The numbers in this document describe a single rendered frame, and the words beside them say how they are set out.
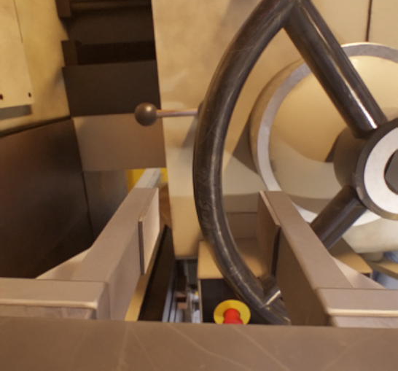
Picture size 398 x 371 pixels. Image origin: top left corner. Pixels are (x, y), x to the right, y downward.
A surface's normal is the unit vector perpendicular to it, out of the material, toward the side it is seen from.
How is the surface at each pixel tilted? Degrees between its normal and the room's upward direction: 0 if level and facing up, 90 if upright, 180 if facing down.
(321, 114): 96
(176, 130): 90
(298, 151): 120
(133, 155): 90
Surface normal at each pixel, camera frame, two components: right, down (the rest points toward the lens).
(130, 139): -0.02, 0.29
